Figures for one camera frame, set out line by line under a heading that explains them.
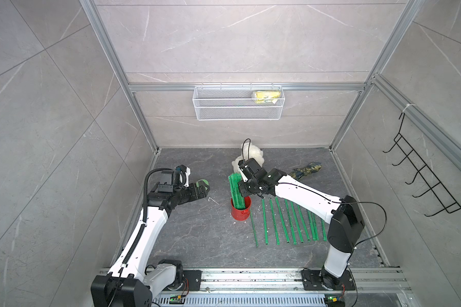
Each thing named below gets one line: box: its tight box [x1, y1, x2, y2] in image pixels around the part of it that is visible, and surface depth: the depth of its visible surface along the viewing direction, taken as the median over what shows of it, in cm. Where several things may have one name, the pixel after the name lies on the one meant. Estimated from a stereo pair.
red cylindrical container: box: [230, 195, 251, 222], surface depth 89 cm
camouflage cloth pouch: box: [290, 161, 323, 180], surface depth 106 cm
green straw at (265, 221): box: [261, 198, 269, 245], surface depth 90 cm
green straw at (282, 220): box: [275, 196, 291, 244], surface depth 90 cm
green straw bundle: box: [227, 172, 246, 210], surface depth 87 cm
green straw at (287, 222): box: [284, 198, 291, 244], surface depth 88 cm
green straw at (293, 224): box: [290, 200, 298, 245], surface depth 87 cm
